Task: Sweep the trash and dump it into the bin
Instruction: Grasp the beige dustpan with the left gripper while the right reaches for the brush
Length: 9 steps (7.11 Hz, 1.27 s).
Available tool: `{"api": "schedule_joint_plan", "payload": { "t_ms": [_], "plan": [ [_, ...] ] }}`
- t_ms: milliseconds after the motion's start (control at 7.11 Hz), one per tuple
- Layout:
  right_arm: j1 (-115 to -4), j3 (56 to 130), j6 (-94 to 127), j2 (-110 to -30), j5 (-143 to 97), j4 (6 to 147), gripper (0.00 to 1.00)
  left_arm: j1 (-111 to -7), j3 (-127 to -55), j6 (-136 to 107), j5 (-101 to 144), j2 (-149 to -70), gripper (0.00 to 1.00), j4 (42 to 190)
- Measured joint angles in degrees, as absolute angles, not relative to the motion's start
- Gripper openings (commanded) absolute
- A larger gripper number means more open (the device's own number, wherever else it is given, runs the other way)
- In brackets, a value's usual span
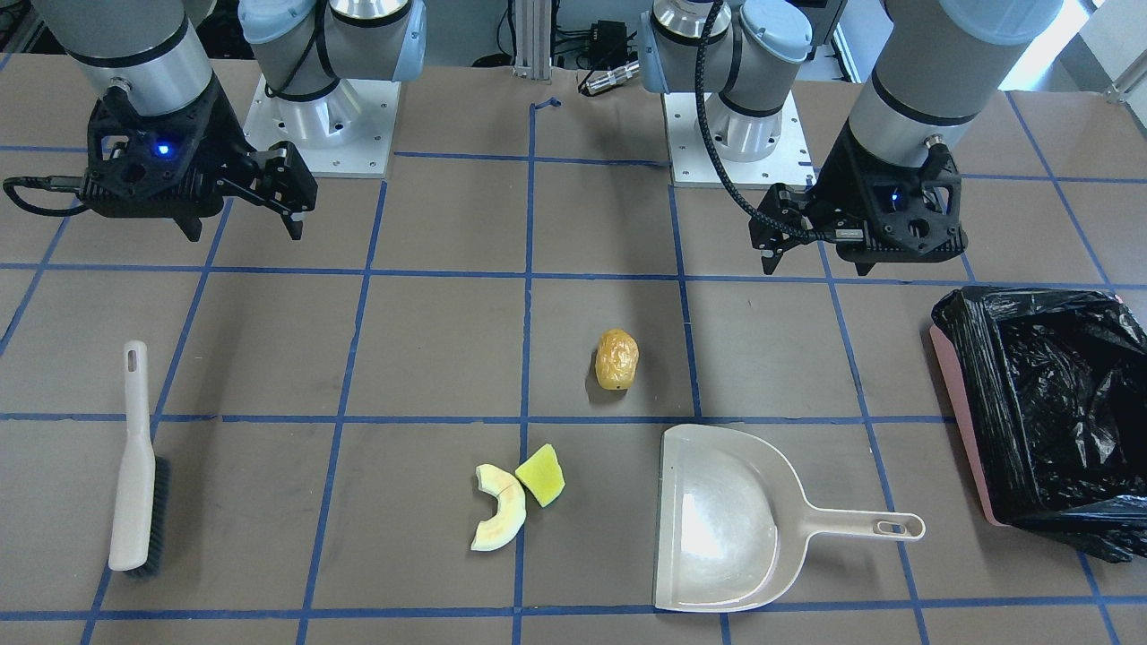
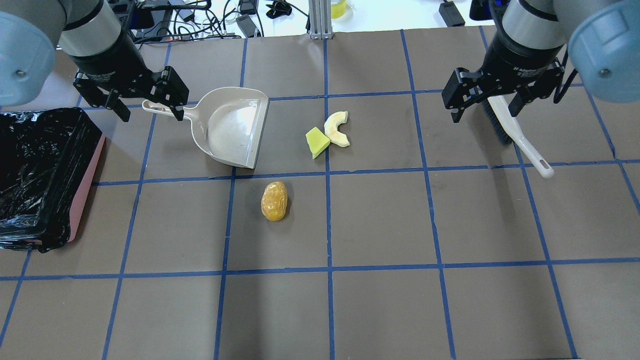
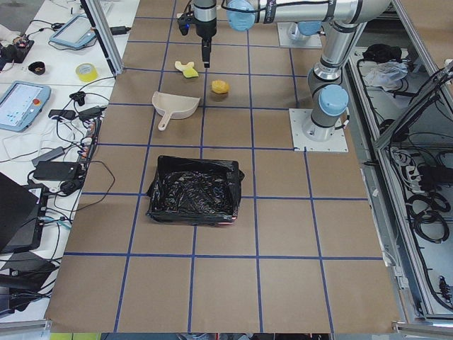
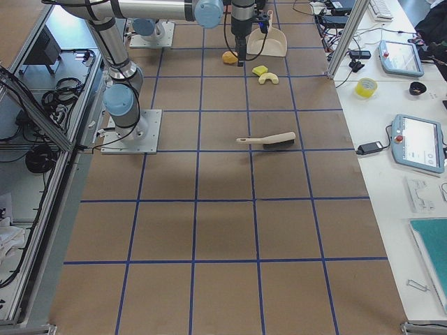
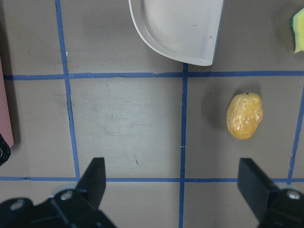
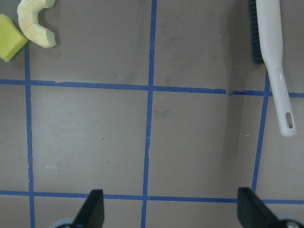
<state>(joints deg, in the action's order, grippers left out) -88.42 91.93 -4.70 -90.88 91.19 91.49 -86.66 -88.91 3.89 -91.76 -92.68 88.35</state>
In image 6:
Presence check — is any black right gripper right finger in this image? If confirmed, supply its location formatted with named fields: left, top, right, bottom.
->
left=237, top=187, right=304, bottom=228

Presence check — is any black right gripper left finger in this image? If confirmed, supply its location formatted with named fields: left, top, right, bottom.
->
left=72, top=189, right=105, bottom=228

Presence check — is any yellow green sponge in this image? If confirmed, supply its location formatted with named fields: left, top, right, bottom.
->
left=0, top=14, right=28, bottom=62

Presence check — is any pale curved foam peel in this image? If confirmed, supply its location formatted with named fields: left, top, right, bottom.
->
left=17, top=0, right=57, bottom=48

